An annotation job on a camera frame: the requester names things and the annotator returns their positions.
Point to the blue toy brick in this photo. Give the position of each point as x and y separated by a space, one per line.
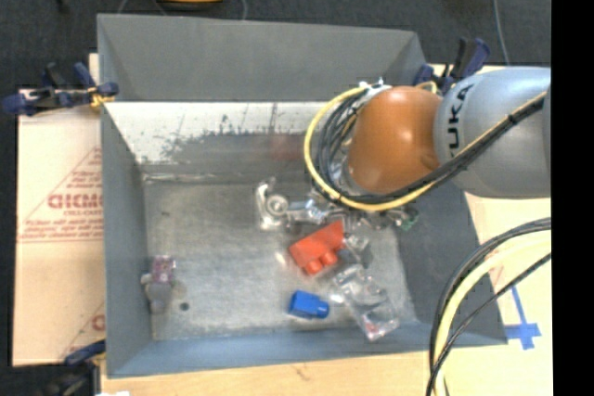
306 305

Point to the red toy brick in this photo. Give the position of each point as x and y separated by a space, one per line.
315 248

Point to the purple and grey toy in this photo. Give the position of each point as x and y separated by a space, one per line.
160 283

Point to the clear plastic box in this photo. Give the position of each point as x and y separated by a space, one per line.
371 306

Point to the grey metal bin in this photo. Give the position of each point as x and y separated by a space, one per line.
223 246

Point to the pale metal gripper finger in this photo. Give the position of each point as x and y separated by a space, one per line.
269 221
265 194

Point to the brown cardboard board red print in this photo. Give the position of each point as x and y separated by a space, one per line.
55 255

